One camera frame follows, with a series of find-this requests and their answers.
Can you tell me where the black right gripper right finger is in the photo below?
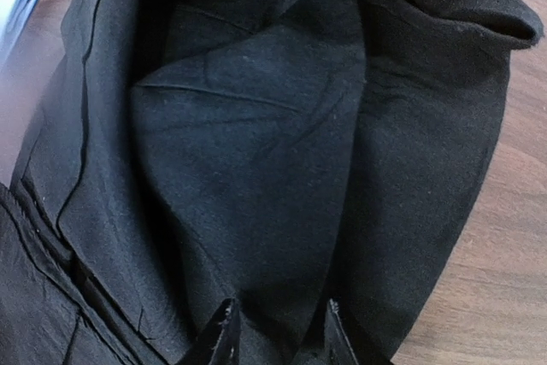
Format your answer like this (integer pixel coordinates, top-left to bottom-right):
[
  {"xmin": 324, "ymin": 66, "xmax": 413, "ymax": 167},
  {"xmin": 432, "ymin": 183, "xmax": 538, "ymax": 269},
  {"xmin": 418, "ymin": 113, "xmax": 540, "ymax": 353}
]
[{"xmin": 325, "ymin": 299, "xmax": 360, "ymax": 365}]

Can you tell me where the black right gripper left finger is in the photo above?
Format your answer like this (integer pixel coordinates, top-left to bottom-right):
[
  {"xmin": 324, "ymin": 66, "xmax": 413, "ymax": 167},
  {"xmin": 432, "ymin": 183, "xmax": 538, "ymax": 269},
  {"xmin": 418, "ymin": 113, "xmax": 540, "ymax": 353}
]
[{"xmin": 187, "ymin": 298, "xmax": 241, "ymax": 365}]

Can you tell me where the black long sleeve shirt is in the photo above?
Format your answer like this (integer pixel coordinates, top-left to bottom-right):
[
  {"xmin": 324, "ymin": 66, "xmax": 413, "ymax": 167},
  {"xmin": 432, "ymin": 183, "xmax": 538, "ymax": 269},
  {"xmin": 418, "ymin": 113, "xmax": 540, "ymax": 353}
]
[{"xmin": 1, "ymin": 0, "xmax": 543, "ymax": 364}]

